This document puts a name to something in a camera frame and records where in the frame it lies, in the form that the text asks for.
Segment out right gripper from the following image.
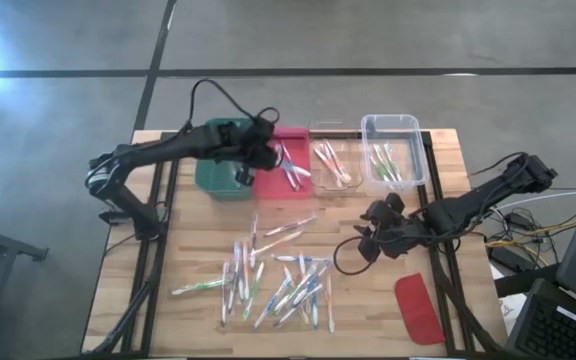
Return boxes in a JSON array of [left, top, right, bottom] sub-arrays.
[[352, 192, 422, 264]]

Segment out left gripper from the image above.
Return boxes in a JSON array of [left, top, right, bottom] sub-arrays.
[[235, 117, 283, 187]]

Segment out pink plastic bin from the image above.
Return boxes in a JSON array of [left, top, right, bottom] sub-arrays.
[[251, 127, 313, 200]]

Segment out green plastic bin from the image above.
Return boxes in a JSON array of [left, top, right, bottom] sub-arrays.
[[194, 117, 257, 202]]

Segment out small clear plastic bin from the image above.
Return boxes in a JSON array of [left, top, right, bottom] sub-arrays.
[[307, 119, 364, 197]]

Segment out red plastic lid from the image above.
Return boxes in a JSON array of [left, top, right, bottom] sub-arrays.
[[394, 272, 447, 346]]

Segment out large clear plastic bin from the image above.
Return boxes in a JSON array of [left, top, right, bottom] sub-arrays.
[[360, 113, 430, 197]]

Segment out black power brick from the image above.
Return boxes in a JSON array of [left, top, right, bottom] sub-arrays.
[[490, 245, 537, 274]]

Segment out black desk crossbar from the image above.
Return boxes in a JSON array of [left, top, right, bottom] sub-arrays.
[[492, 263, 562, 299]]

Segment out white paper sheet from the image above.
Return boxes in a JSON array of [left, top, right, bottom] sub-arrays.
[[497, 293, 529, 329]]

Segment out dark open laptop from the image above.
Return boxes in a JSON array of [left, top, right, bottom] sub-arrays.
[[505, 277, 576, 360]]

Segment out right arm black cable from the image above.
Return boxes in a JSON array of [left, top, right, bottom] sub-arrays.
[[332, 235, 369, 276]]

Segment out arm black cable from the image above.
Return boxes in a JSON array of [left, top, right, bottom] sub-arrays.
[[332, 235, 369, 276], [187, 78, 280, 131]]

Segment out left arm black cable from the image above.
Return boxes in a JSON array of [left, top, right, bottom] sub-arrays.
[[187, 78, 280, 131]]

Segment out yellow cable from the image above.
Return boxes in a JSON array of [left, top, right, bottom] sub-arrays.
[[485, 222, 574, 250]]

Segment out white cable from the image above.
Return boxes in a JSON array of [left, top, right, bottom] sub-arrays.
[[492, 189, 576, 211]]

